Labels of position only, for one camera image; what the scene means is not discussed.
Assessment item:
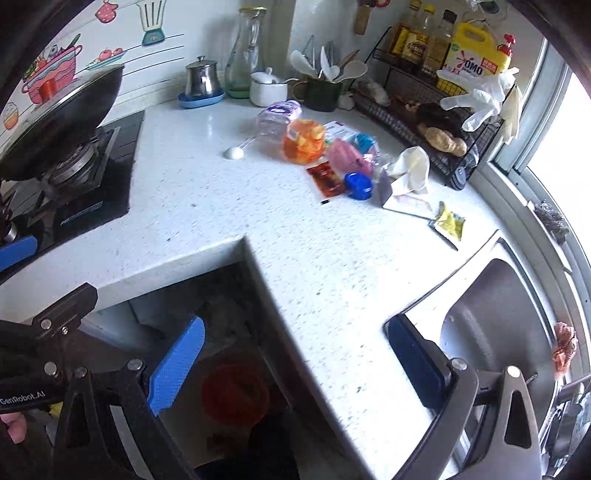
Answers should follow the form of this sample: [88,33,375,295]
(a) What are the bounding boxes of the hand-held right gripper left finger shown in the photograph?
[53,316,206,480]

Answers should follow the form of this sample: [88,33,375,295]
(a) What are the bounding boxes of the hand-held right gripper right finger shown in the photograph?
[384,315,543,480]

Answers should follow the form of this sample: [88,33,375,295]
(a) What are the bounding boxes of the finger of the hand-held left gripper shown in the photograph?
[0,282,99,344]
[0,235,38,278]

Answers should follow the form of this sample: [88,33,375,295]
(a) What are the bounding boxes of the red plastic bucket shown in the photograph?
[201,364,271,425]

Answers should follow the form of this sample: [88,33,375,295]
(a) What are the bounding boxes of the small pink label bottle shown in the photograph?
[327,138,374,177]

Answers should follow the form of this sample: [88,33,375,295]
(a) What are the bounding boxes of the white packet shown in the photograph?
[323,121,358,148]

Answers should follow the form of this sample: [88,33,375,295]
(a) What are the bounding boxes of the person's left hand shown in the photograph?
[0,408,28,445]

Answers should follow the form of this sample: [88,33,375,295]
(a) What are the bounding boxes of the stainless steel sink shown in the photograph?
[402,228,578,480]

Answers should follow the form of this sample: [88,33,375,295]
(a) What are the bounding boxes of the black glass gas stove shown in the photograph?
[0,110,145,278]

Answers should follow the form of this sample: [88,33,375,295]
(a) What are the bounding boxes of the black wok with lid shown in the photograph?
[0,65,126,182]

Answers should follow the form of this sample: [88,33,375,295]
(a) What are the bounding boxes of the yellow sauce sachet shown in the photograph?
[428,202,467,243]

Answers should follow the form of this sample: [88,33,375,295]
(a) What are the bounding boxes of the orange scrubbing cloth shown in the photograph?
[551,322,579,379]

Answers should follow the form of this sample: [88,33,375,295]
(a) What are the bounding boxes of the white crumpled wrapper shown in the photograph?
[372,168,439,220]

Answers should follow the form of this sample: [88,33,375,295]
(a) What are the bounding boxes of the blue bottle cap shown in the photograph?
[344,172,373,200]

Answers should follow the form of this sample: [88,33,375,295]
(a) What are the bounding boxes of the steel wool scrubber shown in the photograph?
[533,199,571,245]

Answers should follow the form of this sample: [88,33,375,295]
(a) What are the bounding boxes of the red sauce sachet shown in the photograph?
[306,161,347,198]

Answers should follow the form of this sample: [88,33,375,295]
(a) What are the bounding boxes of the white plastic spoon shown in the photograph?
[223,137,256,161]

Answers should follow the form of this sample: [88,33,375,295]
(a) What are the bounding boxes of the ginger root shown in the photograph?
[425,127,468,156]

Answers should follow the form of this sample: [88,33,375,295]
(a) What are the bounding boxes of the teal plastic wrapper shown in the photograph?
[353,133,380,158]

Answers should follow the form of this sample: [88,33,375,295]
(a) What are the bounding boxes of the blue saucer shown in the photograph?
[178,90,226,110]

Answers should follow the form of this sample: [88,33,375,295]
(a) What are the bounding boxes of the stainless steel lidded pot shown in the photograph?
[185,56,221,99]

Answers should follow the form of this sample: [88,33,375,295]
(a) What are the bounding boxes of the white rubber glove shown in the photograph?
[436,67,518,132]
[501,85,525,141]

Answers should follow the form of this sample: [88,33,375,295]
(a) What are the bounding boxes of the crushed clear plastic bottle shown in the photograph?
[255,99,303,144]

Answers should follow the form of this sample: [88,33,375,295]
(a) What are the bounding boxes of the garlic bulb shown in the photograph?
[360,78,392,106]

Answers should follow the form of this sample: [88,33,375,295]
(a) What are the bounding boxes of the dark green mug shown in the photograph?
[292,76,343,113]

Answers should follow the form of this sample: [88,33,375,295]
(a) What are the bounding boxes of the white ceramic jar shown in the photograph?
[250,71,277,107]

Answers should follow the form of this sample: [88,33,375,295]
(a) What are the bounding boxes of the glass pitcher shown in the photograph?
[225,7,269,99]

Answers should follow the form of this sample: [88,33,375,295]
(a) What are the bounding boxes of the white rice paddle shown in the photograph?
[290,50,319,79]
[332,60,369,84]
[321,46,340,81]

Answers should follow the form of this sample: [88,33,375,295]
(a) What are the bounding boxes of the dark sauce bottle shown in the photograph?
[422,9,458,77]
[401,4,437,70]
[390,0,423,58]

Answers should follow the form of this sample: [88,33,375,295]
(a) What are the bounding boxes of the yellow detergent jug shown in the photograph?
[438,21,515,95]

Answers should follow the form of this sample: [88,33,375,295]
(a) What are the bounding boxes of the cartoon kitchen wall sticker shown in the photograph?
[0,0,183,132]

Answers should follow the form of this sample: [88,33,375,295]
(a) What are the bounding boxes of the black wire rack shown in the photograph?
[353,25,518,191]

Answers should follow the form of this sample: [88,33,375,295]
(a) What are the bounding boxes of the window frame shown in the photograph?
[489,34,591,324]

